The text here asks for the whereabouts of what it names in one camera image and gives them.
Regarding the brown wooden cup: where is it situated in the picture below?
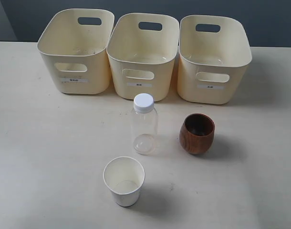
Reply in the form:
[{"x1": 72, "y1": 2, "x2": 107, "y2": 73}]
[{"x1": 179, "y1": 114, "x2": 215, "y2": 155}]

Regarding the middle cream plastic bin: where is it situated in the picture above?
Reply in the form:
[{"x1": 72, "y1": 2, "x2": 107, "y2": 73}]
[{"x1": 106, "y1": 13, "x2": 179, "y2": 101}]

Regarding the clear plastic bottle white cap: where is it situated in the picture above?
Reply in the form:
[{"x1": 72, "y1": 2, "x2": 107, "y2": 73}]
[{"x1": 131, "y1": 93, "x2": 158, "y2": 155}]

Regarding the cream plastic bin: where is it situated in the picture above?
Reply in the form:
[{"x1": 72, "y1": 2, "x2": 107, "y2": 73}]
[
  {"x1": 177, "y1": 15, "x2": 252, "y2": 104},
  {"x1": 37, "y1": 9, "x2": 114, "y2": 94},
  {"x1": 106, "y1": 13, "x2": 179, "y2": 101}
]

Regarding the white paper cup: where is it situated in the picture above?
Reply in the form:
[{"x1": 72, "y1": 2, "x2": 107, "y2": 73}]
[{"x1": 103, "y1": 156, "x2": 146, "y2": 207}]

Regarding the right cream plastic bin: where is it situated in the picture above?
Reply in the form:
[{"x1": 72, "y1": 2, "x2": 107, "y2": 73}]
[{"x1": 177, "y1": 15, "x2": 252, "y2": 104}]

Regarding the left cream plastic bin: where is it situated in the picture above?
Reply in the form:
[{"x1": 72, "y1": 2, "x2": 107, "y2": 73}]
[{"x1": 37, "y1": 9, "x2": 114, "y2": 94}]

